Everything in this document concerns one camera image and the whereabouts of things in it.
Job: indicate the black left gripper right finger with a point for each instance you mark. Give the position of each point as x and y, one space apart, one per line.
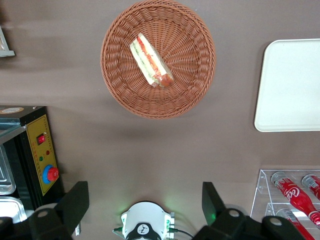
212 205

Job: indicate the triangle sandwich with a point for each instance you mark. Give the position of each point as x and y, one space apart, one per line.
150 60

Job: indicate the tray of packaged snacks right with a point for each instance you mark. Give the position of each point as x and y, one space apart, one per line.
3 47

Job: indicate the clear acrylic bottle rack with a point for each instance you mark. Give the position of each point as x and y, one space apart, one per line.
260 200

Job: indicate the red cola bottle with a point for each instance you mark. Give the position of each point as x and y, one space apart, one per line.
295 223
295 195
312 186

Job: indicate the black food warmer cabinet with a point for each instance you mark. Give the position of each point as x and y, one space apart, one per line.
37 150

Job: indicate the beige plastic tray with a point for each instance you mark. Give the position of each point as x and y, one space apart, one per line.
290 87

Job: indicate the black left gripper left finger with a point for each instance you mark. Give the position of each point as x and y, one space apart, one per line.
75 205

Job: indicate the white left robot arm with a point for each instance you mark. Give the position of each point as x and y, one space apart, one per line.
147 217

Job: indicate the large brown wicker basket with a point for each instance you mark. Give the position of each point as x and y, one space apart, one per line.
190 50

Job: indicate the steel pan with rim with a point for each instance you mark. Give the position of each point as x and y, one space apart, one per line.
6 172
11 210

